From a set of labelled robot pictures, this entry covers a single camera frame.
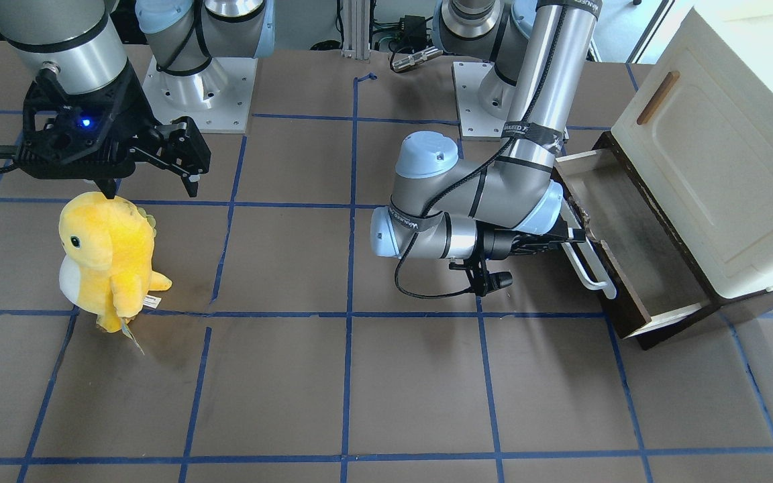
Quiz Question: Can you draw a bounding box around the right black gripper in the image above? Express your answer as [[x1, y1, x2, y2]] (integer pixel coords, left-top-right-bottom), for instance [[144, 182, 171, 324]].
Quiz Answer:
[[94, 116, 212, 201]]

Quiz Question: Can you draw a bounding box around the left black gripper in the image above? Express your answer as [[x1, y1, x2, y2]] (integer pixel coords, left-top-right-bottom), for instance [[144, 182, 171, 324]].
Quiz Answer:
[[476, 225, 586, 260]]

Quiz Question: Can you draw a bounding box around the white drawer handle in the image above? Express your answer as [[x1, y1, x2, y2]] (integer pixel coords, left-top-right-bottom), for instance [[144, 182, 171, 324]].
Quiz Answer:
[[562, 241, 618, 300]]

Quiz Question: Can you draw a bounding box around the pulled-out wooden drawer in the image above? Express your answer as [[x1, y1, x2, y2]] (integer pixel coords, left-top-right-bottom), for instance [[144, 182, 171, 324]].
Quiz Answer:
[[555, 149, 709, 350]]

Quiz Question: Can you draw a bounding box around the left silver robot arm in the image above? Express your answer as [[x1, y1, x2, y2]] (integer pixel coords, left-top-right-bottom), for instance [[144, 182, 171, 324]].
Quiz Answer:
[[369, 1, 603, 259]]

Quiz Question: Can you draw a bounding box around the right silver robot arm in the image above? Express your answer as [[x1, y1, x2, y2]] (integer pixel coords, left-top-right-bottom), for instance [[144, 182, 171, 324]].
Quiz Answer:
[[0, 1, 275, 199]]

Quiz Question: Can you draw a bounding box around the yellow plush dinosaur toy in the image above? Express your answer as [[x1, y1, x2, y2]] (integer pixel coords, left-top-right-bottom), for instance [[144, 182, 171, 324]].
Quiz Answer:
[[58, 192, 172, 341]]

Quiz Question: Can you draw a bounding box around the cream plastic storage box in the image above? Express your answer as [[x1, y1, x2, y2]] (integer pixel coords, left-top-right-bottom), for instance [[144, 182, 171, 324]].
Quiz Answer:
[[611, 1, 773, 299]]

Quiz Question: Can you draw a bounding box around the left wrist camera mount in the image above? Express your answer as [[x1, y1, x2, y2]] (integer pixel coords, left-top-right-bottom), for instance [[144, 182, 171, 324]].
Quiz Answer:
[[448, 258, 513, 297]]

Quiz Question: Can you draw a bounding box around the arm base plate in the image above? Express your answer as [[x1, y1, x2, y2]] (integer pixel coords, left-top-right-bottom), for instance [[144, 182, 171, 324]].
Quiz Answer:
[[453, 61, 515, 142], [142, 58, 258, 134]]

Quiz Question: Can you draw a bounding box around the aluminium frame post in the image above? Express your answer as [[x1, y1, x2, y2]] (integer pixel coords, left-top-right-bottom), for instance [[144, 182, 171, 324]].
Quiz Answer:
[[340, 0, 373, 63]]

